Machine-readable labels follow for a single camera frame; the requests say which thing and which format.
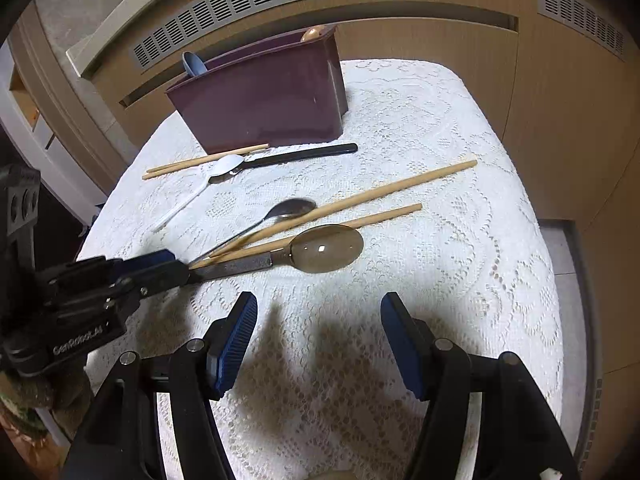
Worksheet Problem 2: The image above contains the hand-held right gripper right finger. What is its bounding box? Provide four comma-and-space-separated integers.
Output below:
380, 292, 581, 480

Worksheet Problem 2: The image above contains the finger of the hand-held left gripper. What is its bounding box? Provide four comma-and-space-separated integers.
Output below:
107, 249, 177, 281
125, 261, 192, 303

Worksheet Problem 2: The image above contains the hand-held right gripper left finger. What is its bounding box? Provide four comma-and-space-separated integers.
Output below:
60, 292, 258, 480

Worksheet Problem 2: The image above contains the white plastic spoon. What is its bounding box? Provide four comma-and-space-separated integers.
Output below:
150, 154, 246, 233

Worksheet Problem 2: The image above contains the large metal spoon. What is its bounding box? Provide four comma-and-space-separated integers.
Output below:
189, 224, 365, 283

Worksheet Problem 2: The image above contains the wooden chopstick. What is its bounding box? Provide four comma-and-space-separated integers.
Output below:
209, 159, 479, 259
189, 203, 424, 271
142, 152, 236, 181
146, 143, 270, 173

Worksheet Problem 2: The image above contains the black-handled metal spoon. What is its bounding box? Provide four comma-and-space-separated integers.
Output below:
210, 143, 359, 184

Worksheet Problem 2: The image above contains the purple utensil holder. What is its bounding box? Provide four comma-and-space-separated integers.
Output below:
165, 25, 350, 155

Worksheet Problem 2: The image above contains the small metal spoon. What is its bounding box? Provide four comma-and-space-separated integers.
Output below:
187, 199, 317, 266

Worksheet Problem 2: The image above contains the white shelf unit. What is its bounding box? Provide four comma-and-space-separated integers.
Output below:
0, 40, 108, 211

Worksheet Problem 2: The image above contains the blue plastic spoon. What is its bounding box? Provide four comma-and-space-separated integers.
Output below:
181, 51, 208, 78

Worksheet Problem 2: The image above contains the white lace tablecloth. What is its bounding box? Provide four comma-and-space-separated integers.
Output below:
75, 59, 563, 480

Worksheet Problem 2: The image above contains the grey countertop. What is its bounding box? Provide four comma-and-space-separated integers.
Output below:
32, 0, 211, 78

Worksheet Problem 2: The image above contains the wooden cabinet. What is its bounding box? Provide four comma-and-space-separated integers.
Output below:
10, 0, 640, 480

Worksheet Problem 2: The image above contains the short grey vent grille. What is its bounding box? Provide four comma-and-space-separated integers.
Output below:
535, 0, 627, 63

